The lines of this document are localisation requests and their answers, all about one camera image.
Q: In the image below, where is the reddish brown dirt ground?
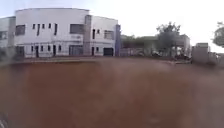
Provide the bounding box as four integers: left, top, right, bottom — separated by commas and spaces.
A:
0, 57, 224, 128

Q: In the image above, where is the low grey building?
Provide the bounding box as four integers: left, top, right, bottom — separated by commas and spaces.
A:
119, 34, 192, 58

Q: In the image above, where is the large white building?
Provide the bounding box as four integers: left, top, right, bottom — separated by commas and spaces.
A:
0, 7, 122, 60

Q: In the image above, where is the tree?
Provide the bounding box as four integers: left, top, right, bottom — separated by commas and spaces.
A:
212, 21, 224, 48
155, 21, 182, 57

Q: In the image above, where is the grey wall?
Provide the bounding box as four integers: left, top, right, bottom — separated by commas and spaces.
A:
191, 42, 224, 66

